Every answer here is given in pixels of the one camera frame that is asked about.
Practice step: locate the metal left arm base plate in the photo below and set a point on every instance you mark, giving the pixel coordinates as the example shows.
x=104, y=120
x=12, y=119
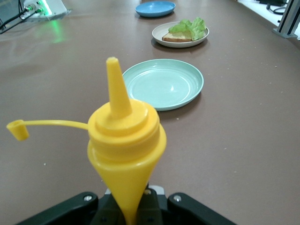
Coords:
x=58, y=14

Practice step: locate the yellow squeeze bottle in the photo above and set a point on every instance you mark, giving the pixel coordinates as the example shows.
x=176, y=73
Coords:
x=126, y=140

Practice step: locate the beige plate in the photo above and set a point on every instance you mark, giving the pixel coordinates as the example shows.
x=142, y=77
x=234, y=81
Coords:
x=159, y=32

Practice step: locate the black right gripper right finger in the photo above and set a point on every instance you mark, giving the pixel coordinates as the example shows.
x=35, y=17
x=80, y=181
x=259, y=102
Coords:
x=187, y=211

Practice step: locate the green plate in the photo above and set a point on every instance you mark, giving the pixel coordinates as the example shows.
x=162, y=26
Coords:
x=164, y=84

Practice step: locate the brown bread slice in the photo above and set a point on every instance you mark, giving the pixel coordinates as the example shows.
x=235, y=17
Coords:
x=177, y=36

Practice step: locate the blue plate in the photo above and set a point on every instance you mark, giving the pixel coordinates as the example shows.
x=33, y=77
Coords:
x=154, y=8

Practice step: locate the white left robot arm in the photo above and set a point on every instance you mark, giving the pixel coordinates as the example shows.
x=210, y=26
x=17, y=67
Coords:
x=52, y=5

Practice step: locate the green lettuce leaf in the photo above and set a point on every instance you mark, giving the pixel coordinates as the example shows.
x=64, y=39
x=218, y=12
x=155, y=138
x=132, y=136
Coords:
x=197, y=28

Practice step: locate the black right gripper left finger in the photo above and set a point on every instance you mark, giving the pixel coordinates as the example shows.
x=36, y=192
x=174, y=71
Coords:
x=70, y=211

